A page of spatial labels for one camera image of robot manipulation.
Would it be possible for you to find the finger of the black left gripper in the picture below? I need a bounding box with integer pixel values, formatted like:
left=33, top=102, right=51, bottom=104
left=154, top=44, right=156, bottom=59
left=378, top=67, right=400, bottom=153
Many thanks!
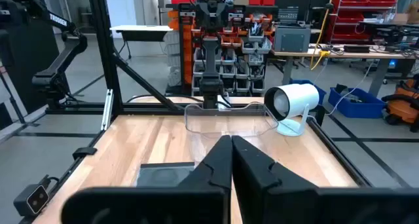
left=196, top=3, right=213, bottom=30
left=211, top=3, right=229, bottom=30

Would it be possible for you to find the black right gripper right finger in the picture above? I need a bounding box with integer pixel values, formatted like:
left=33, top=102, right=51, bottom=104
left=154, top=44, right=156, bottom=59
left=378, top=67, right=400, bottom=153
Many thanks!
left=232, top=135, right=419, bottom=224

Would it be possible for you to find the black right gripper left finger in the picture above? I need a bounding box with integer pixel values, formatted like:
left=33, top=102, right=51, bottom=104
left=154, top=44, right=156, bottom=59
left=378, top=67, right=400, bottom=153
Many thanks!
left=61, top=134, right=233, bottom=224

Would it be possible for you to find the clear jewel case black tray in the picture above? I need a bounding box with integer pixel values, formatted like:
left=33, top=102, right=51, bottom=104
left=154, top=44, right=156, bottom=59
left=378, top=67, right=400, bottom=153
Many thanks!
left=136, top=161, right=196, bottom=188

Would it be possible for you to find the white-top folding table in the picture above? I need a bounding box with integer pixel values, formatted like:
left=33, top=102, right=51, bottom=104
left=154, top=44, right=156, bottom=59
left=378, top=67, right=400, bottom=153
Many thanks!
left=109, top=24, right=173, bottom=60

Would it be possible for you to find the rack of small parts bins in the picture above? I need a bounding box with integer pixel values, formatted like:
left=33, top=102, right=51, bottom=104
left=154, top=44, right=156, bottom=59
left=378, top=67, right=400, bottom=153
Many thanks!
left=166, top=3, right=279, bottom=97

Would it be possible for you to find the black ribbed device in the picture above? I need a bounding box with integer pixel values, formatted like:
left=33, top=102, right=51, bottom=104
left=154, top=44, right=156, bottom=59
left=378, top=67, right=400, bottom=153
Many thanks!
left=277, top=7, right=300, bottom=25

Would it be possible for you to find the gray metal box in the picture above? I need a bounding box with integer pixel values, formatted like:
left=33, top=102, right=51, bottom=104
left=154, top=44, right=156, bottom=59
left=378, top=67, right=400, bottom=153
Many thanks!
left=273, top=24, right=312, bottom=53

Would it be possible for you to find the clear plastic bin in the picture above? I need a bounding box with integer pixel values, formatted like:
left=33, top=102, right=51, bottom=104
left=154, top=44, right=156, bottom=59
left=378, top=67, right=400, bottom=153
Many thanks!
left=184, top=102, right=279, bottom=166

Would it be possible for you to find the white spot lamp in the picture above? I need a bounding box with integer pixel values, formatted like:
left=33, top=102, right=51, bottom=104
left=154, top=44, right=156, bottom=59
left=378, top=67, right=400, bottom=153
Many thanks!
left=263, top=83, right=320, bottom=138

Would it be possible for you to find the flat black box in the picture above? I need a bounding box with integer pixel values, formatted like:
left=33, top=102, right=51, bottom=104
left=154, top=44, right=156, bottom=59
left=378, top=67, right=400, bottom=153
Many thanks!
left=342, top=45, right=371, bottom=54

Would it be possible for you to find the wooden desk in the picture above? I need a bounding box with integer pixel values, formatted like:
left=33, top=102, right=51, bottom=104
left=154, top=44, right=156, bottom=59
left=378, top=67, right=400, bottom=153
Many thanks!
left=271, top=46, right=417, bottom=98

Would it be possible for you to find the orange shop vacuum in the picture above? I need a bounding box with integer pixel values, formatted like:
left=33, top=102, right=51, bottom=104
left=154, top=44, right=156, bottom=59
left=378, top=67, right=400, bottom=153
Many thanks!
left=381, top=78, right=419, bottom=133

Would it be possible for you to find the black equipment rig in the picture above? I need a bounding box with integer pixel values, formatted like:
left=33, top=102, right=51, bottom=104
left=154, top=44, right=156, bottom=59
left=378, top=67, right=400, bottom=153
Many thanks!
left=358, top=20, right=419, bottom=45

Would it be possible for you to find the small cardboard box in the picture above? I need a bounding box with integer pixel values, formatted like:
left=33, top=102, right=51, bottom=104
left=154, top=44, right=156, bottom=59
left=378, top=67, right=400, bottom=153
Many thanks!
left=392, top=13, right=410, bottom=24

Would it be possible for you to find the black aluminium table frame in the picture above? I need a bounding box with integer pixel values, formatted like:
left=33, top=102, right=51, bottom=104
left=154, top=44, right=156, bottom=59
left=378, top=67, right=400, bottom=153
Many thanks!
left=18, top=0, right=373, bottom=224

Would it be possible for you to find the yellow hanging cable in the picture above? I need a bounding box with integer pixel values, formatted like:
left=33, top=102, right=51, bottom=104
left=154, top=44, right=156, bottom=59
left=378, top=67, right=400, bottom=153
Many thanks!
left=309, top=0, right=338, bottom=71

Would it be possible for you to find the black rail clip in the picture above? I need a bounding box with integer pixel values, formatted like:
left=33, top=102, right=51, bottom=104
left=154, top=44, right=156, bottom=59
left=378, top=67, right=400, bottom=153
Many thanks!
left=72, top=147, right=98, bottom=160

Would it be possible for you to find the silver aluminium bracket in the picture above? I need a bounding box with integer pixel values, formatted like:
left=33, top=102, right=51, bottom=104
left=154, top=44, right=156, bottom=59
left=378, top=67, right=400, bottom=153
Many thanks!
left=100, top=88, right=114, bottom=132

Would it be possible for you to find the red wire shelf rack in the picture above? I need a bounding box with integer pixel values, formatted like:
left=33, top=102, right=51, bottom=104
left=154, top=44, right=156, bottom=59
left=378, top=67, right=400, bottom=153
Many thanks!
left=328, top=0, right=399, bottom=44

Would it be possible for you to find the white lamp cable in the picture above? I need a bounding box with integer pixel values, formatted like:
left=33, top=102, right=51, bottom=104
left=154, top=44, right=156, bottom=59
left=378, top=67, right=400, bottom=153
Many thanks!
left=306, top=60, right=377, bottom=121

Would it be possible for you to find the small black camera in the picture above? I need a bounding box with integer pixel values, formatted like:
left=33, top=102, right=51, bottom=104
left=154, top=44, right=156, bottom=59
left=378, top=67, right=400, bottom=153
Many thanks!
left=12, top=174, right=60, bottom=218

